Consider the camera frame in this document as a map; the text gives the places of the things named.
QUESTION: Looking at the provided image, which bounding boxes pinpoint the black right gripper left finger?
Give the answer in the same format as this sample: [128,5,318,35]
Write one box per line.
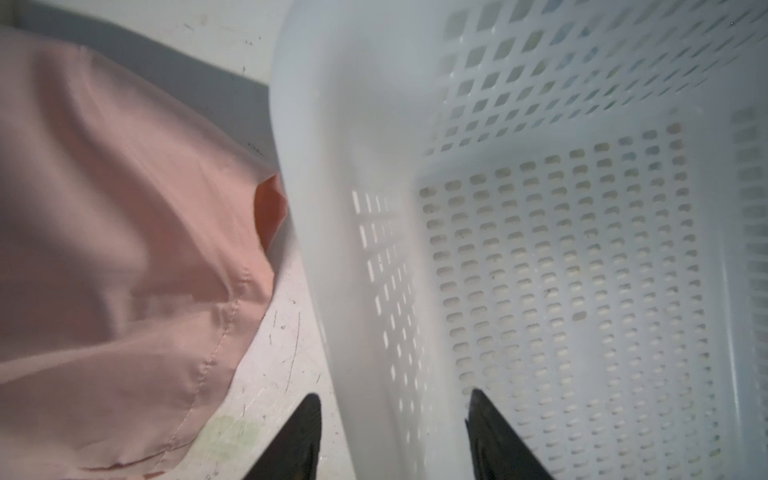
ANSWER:
[243,393,322,480]

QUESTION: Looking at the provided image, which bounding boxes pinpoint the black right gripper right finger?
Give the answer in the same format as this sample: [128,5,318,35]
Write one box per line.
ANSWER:
[465,389,553,480]

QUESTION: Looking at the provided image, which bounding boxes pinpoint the white plastic basket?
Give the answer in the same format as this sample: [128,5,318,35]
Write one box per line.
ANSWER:
[270,1,767,479]

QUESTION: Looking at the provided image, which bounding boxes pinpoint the pink shorts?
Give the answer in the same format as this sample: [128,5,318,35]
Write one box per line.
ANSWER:
[1,27,287,479]

